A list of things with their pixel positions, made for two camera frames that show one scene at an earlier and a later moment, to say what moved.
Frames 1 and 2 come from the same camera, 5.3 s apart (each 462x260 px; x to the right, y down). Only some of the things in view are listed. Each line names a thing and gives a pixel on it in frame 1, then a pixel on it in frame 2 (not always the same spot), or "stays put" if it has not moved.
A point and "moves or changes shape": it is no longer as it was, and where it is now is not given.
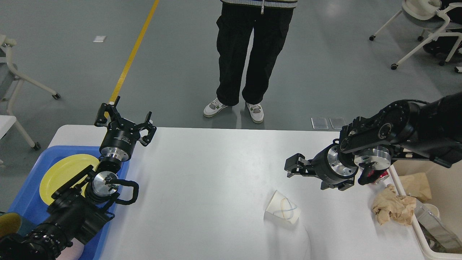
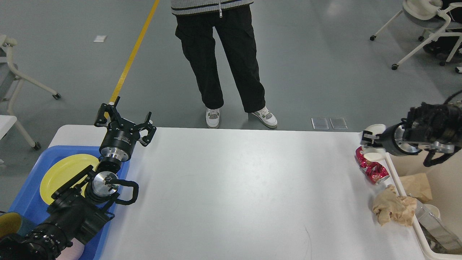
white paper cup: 280,208 moves or changes shape
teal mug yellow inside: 10,222 stays put
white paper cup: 432,209 stays put
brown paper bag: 417,185 stays put
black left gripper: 120,139 stays put
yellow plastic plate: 62,169 stays put
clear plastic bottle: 449,239 stays put
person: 236,20 to 233,20
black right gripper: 326,165 to 395,133
